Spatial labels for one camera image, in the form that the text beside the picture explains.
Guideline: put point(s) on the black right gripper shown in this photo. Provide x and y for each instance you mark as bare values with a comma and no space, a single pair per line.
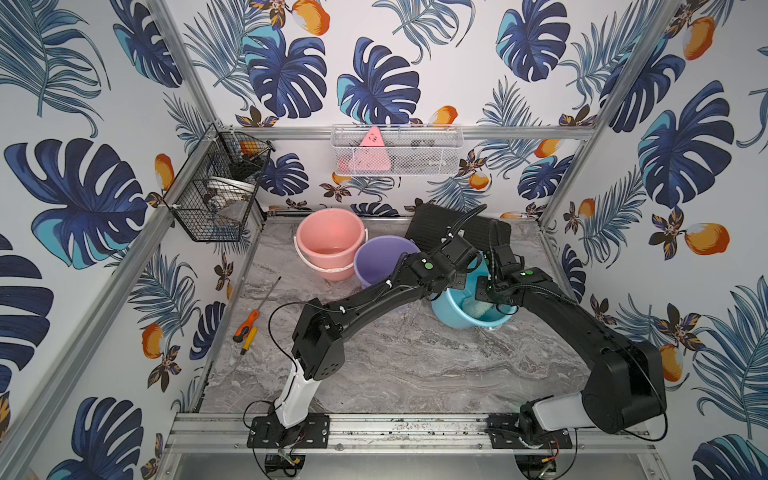
480,294

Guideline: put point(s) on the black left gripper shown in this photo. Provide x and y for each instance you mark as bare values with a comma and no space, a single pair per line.
462,264

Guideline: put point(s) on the turquoise plastic bucket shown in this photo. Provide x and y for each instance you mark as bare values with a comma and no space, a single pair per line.
458,308

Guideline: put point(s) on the purple plastic bucket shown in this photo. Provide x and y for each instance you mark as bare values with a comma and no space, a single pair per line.
377,258

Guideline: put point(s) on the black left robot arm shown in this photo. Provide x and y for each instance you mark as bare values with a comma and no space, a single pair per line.
318,339

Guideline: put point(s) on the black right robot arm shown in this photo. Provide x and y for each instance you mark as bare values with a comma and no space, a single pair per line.
625,386

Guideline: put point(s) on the pink plastic bucket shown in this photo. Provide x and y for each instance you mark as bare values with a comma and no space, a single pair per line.
327,241

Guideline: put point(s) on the black plastic tool case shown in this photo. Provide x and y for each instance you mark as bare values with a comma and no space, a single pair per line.
430,224

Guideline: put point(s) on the pink triangular object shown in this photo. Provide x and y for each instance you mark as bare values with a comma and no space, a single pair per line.
371,156

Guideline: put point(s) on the white wire shelf basket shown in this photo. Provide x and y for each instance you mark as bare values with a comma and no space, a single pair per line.
413,150

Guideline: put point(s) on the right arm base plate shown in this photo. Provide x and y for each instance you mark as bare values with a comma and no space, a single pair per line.
521,431

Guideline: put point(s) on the aluminium front rail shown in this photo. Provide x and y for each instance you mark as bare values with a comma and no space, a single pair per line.
392,434

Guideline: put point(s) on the yellow handled screwdriver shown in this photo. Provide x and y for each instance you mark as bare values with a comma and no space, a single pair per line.
248,338

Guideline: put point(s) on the orange handled screwdriver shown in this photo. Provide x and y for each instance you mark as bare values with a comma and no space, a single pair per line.
253,316

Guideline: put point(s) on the black wire basket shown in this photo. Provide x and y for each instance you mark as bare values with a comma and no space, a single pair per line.
219,185

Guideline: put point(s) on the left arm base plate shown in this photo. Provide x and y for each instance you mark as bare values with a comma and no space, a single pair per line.
266,432

